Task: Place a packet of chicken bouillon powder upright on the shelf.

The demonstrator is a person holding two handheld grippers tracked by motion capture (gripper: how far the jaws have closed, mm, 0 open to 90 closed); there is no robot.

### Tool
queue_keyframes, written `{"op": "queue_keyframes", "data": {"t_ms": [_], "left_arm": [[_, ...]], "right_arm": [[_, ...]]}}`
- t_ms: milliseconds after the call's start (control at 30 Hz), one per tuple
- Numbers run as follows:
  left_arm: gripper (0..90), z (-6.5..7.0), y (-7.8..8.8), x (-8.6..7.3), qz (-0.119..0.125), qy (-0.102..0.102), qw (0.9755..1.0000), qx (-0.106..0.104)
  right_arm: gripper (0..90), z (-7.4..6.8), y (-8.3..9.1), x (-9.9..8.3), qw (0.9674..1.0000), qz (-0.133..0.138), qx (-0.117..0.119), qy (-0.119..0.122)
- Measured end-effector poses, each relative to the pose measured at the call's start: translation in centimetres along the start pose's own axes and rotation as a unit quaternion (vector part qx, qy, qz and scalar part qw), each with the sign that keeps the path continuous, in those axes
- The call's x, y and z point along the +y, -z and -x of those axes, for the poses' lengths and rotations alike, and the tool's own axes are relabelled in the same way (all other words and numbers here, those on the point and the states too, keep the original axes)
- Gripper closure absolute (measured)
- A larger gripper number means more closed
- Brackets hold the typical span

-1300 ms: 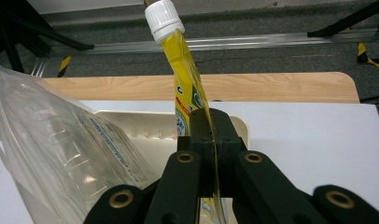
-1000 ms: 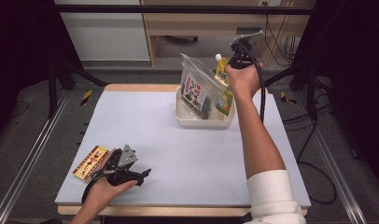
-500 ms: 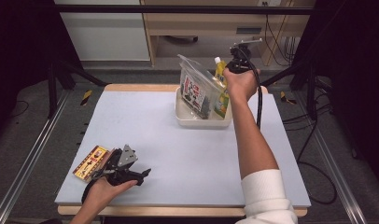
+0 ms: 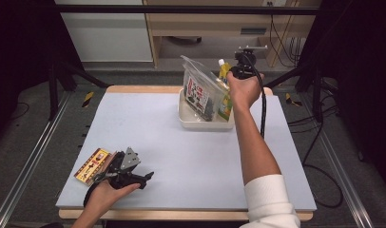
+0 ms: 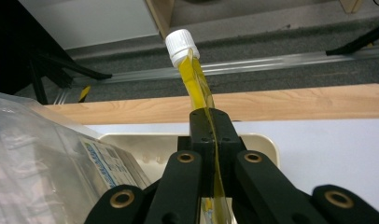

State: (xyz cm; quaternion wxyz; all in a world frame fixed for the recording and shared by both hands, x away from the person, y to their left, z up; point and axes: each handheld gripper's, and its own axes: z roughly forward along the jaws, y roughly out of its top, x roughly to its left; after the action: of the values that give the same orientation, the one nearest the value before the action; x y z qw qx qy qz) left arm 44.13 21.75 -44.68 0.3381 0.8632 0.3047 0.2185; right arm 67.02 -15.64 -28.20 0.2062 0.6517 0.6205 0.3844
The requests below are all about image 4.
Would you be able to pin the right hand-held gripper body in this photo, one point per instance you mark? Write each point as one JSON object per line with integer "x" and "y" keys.
{"x": 245, "y": 68}

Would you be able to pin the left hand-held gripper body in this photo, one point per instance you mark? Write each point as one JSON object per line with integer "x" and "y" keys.
{"x": 124, "y": 164}

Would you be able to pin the yellow drink pouch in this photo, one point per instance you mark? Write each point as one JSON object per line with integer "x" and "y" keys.
{"x": 225, "y": 109}

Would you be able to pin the clear seaweed packet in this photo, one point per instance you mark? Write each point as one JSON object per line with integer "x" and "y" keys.
{"x": 199, "y": 91}

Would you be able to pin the white plastic tray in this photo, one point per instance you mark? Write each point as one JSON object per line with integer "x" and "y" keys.
{"x": 207, "y": 125}

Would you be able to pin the person's right hand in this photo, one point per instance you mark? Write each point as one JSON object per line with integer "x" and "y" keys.
{"x": 243, "y": 91}

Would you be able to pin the person's left hand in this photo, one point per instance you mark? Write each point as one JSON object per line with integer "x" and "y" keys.
{"x": 108, "y": 194}

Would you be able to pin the red and yellow box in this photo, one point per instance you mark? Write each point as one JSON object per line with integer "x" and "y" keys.
{"x": 91, "y": 166}

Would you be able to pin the pale table mat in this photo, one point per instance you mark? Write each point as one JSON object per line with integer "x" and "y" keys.
{"x": 181, "y": 158}

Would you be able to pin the wooden desk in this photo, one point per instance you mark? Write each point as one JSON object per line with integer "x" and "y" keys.
{"x": 213, "y": 23}

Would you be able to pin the black metal stand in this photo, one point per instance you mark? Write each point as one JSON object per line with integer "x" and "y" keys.
{"x": 53, "y": 91}
{"x": 316, "y": 95}

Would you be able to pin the wooden table board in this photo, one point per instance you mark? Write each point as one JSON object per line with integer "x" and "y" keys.
{"x": 150, "y": 89}

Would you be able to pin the black horizontal bar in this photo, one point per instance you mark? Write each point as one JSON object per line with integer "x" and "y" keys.
{"x": 181, "y": 9}

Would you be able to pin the black curtain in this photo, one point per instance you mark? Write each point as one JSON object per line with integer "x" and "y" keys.
{"x": 365, "y": 63}
{"x": 16, "y": 47}

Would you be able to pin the white cabinet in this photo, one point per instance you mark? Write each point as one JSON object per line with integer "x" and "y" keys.
{"x": 108, "y": 38}

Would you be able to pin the metal floor rail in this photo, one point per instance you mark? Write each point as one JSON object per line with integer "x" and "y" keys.
{"x": 343, "y": 174}
{"x": 29, "y": 158}

